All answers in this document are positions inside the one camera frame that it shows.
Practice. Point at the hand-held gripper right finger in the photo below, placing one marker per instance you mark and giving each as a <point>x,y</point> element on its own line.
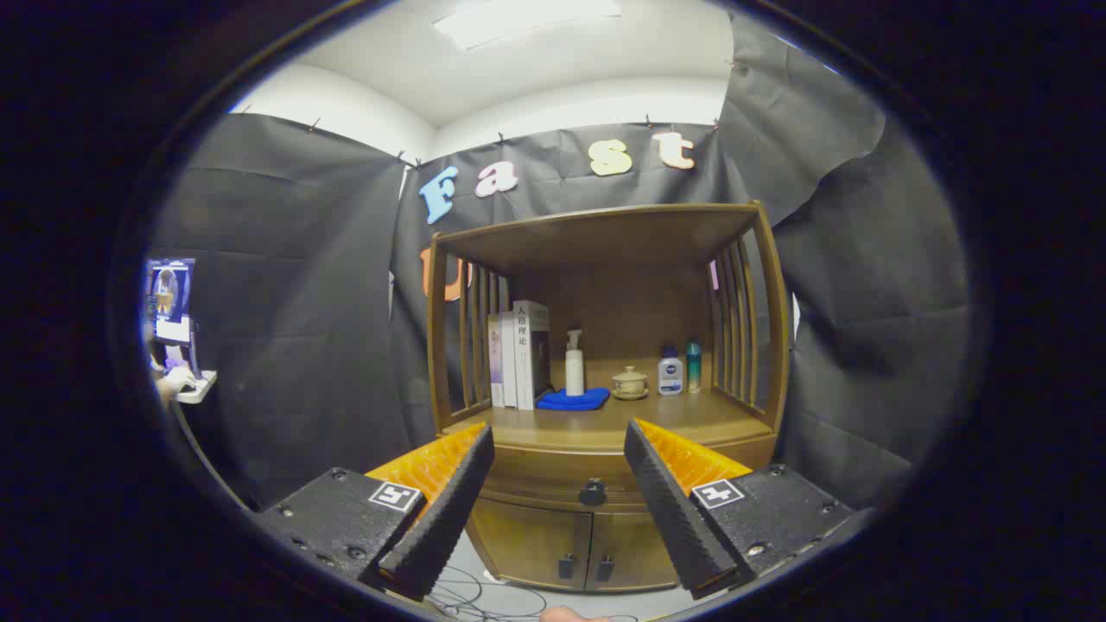
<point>670,510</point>

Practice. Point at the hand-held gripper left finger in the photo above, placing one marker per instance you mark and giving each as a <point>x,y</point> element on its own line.
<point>449,518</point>

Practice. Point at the wooden drawer with black knob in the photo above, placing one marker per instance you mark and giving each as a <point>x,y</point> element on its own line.
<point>562,471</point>

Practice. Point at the wooden cabinet door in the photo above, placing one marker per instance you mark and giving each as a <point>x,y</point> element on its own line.
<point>631,544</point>
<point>531,540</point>

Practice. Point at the wooden countertop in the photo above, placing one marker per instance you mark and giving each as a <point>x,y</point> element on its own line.
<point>605,423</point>

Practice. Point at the wooden cabinet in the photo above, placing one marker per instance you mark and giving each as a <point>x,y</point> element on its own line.
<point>622,320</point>

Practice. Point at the beige saucer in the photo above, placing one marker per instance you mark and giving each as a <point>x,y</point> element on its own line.
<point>630,396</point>

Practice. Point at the white lotion bottle blue cap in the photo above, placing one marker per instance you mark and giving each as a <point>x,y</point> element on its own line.
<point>670,376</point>

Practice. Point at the beige lidded tea cup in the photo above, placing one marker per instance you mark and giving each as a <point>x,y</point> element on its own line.
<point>630,380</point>

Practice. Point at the teal bottle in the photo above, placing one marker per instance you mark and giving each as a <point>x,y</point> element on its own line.
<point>694,367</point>

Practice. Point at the blue cloth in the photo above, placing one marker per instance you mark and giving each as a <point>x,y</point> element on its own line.
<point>572,400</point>

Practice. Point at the white book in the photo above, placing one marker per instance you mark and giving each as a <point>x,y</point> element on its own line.
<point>510,363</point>

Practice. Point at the white pump bottle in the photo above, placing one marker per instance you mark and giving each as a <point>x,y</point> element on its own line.
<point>575,371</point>

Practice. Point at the grey book with portrait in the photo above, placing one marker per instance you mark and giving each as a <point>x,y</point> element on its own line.
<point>529,354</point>

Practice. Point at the computer monitor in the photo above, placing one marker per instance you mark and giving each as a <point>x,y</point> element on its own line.
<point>168,294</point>

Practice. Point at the ceiling light panel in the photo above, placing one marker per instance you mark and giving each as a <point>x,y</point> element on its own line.
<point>527,22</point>

